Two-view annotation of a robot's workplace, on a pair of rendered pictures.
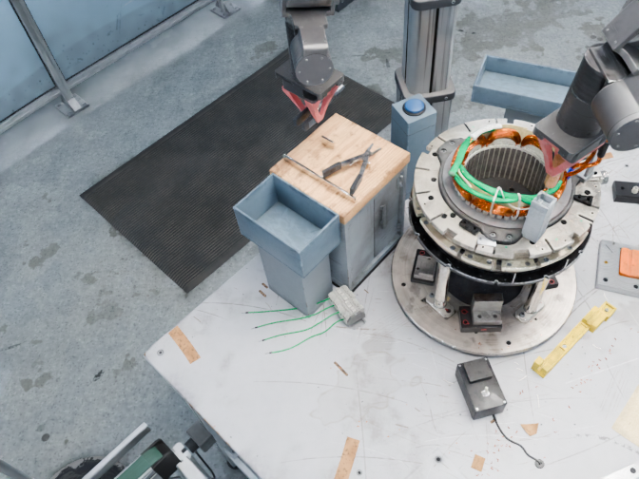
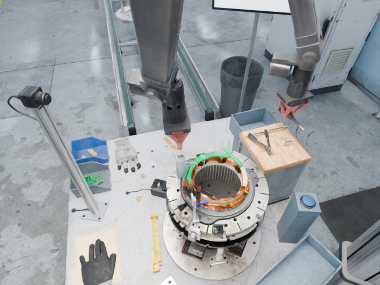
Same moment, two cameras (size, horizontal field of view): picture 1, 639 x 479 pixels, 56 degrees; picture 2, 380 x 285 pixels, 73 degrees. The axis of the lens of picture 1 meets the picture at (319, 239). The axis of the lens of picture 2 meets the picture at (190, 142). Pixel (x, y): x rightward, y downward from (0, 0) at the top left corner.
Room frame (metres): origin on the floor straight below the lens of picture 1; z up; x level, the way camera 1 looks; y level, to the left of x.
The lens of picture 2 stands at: (0.79, -0.79, 1.78)
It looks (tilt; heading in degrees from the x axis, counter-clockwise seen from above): 47 degrees down; 115
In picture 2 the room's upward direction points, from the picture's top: straight up
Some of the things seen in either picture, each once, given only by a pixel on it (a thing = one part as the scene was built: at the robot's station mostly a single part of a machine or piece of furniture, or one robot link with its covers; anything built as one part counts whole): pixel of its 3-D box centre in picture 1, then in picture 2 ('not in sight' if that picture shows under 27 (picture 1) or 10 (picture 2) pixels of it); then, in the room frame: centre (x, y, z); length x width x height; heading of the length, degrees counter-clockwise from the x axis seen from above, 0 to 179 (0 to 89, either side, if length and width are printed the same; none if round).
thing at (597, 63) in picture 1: (604, 78); (169, 90); (0.54, -0.36, 1.43); 0.07 x 0.06 x 0.07; 1
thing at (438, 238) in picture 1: (440, 234); not in sight; (0.61, -0.21, 1.06); 0.09 x 0.04 x 0.01; 40
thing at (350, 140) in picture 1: (339, 165); (273, 146); (0.81, -0.06, 1.05); 0.20 x 0.19 x 0.02; 133
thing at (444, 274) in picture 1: (444, 278); not in sight; (0.61, -0.23, 0.91); 0.02 x 0.02 x 0.21
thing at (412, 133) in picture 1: (411, 149); (296, 219); (0.96, -0.24, 0.91); 0.07 x 0.07 x 0.25; 20
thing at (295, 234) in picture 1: (294, 254); (249, 141); (0.70, 0.06, 0.92); 0.17 x 0.11 x 0.28; 43
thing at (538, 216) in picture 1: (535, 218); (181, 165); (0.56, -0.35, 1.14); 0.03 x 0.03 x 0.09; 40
